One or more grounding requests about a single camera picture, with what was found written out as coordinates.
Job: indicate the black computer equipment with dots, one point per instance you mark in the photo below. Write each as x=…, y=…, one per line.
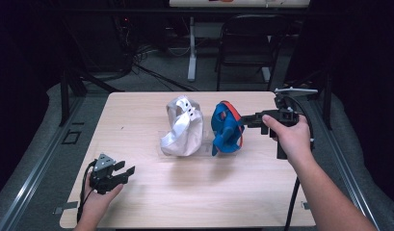
x=101, y=45

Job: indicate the black folding chair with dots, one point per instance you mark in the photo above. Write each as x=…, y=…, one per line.
x=246, y=61

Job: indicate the person's left hand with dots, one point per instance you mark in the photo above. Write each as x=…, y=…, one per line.
x=96, y=205

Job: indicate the person's right hand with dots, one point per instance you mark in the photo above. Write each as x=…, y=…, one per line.
x=294, y=141

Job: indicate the black metal stand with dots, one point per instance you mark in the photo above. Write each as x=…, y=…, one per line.
x=328, y=106
x=64, y=96

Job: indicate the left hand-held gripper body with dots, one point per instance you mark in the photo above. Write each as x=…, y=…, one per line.
x=101, y=179

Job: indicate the grey tape strip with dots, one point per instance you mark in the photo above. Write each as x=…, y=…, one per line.
x=64, y=208

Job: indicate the blue baseball cap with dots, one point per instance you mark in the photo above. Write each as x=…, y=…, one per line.
x=225, y=128

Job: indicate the white baseball cap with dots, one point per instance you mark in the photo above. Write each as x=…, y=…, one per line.
x=188, y=138

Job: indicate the white background desk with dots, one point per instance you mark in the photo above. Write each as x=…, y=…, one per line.
x=192, y=48

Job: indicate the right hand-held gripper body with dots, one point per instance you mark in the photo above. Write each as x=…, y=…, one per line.
x=287, y=115

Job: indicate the aluminium floor rail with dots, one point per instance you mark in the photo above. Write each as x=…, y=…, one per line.
x=31, y=179
x=352, y=179

